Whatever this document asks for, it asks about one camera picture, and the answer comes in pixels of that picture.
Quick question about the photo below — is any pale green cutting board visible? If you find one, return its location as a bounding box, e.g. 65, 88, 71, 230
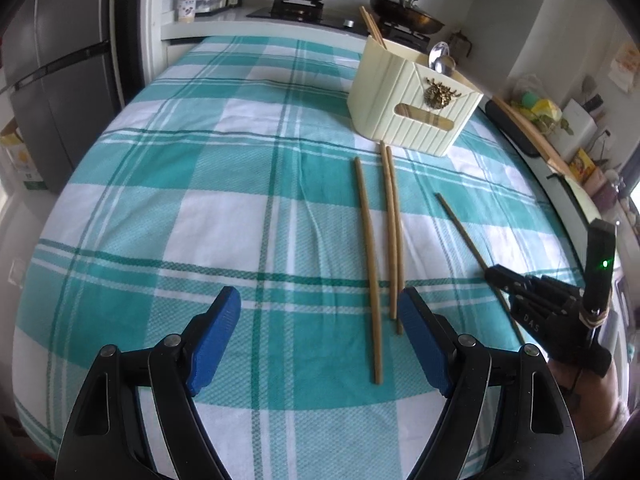
547, 172, 602, 222

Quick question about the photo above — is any wall sticker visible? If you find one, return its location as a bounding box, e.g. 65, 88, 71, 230
607, 42, 640, 94

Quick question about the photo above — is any teal white plaid tablecloth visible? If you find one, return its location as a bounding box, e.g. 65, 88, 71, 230
12, 35, 596, 480

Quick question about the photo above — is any clear bag of sponges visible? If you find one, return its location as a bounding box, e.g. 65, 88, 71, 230
507, 74, 576, 137

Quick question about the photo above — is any black oblong tray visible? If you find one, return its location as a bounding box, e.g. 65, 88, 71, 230
482, 100, 547, 162

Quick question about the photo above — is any yellow green carton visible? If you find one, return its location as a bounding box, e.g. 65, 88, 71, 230
0, 119, 44, 191

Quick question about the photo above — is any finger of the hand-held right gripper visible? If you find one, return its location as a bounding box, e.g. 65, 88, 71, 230
499, 286, 532, 307
486, 265, 546, 292

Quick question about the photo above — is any wooden chopstick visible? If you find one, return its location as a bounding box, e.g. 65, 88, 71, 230
365, 8, 387, 51
378, 141, 399, 320
385, 146, 404, 336
436, 192, 527, 347
359, 6, 383, 52
353, 156, 384, 386

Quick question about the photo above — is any cream ribbed utensil holder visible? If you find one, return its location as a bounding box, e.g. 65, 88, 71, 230
348, 35, 485, 155

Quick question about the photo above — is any grey refrigerator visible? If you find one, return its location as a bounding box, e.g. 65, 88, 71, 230
0, 0, 127, 194

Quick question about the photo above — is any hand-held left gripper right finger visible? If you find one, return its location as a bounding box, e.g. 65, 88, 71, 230
397, 287, 586, 480

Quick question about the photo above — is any person's right forearm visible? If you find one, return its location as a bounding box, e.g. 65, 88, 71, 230
547, 355, 631, 443

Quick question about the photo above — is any glass french press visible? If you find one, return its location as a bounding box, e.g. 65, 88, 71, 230
447, 30, 474, 61

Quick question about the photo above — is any spice jar rack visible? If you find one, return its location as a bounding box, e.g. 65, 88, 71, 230
196, 0, 241, 14

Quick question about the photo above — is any yellow snack packet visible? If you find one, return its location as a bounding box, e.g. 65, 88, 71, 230
570, 147, 599, 184

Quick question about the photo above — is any dark metal wok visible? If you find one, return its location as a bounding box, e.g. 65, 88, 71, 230
369, 0, 446, 32

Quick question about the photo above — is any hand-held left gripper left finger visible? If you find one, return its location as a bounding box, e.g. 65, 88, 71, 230
55, 286, 242, 480

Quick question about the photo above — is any black gas stove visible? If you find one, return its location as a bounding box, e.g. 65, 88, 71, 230
246, 0, 432, 47

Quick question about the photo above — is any wooden cutting board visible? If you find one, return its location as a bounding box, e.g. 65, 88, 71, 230
492, 95, 576, 179

